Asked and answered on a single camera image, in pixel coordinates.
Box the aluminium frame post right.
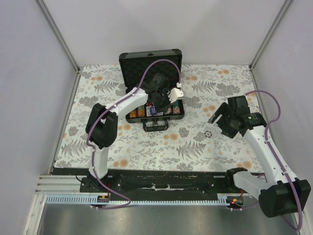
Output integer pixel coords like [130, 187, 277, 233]
[249, 0, 294, 71]

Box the leftmost poker chip row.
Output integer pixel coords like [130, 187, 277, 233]
[130, 110, 137, 118]

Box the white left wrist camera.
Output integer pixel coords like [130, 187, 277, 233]
[168, 88, 184, 103]

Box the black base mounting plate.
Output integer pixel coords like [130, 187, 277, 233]
[52, 168, 242, 197]

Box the small poker chip stack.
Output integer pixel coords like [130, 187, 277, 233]
[205, 131, 212, 138]

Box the blue small blind button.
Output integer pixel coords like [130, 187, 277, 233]
[149, 106, 158, 115]

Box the rightmost poker chip row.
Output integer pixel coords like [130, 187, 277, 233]
[172, 100, 180, 115]

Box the aluminium frame post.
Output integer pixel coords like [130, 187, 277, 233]
[249, 0, 294, 71]
[34, 0, 81, 74]

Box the aluminium front rail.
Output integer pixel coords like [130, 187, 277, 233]
[35, 175, 81, 195]

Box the floral patterned table mat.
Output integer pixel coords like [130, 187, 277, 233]
[54, 64, 262, 172]

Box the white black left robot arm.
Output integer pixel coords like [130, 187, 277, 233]
[86, 73, 183, 192]

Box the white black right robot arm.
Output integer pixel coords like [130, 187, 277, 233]
[208, 95, 311, 218]

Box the aluminium frame post left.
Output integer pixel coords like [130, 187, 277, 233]
[34, 0, 81, 74]

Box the blue card deck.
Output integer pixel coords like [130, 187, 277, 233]
[146, 106, 163, 117]

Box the black poker set case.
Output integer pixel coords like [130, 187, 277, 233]
[119, 49, 185, 132]

